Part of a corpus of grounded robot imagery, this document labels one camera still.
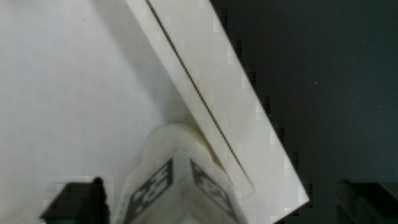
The white table leg with tag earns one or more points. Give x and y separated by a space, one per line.
179 190

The white square tabletop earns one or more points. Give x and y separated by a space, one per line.
117 65

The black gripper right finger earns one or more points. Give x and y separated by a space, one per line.
367 202

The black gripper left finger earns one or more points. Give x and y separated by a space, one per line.
79 206

